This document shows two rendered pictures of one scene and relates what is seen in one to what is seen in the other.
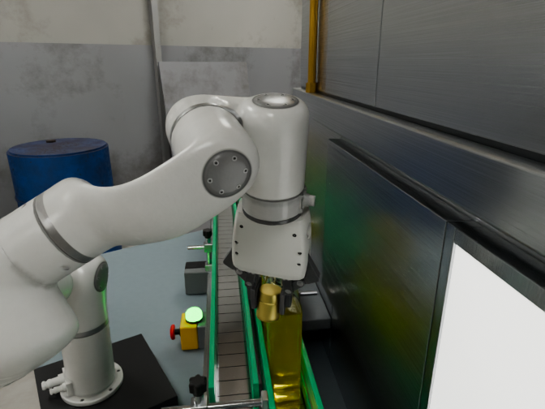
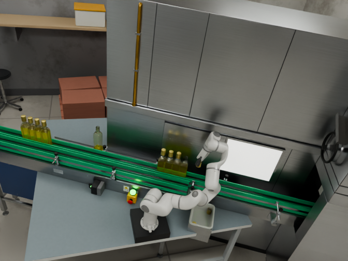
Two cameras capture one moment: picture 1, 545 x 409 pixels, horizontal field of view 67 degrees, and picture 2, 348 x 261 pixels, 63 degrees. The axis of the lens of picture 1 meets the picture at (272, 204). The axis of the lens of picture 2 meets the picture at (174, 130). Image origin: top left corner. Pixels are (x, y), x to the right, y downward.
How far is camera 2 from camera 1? 1.94 m
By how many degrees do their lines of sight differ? 68
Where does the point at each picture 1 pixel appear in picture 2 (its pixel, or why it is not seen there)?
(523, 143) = (235, 126)
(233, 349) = not seen: hidden behind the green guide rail
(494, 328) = (236, 145)
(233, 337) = not seen: hidden behind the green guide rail
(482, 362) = (234, 149)
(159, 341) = (125, 209)
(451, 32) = (220, 111)
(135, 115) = not seen: outside the picture
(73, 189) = (219, 163)
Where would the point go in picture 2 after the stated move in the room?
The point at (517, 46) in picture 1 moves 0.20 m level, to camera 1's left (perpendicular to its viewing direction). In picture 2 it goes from (234, 116) to (229, 131)
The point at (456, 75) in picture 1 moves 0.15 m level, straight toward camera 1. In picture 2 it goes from (221, 117) to (239, 127)
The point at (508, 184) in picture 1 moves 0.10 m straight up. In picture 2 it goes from (237, 131) to (241, 120)
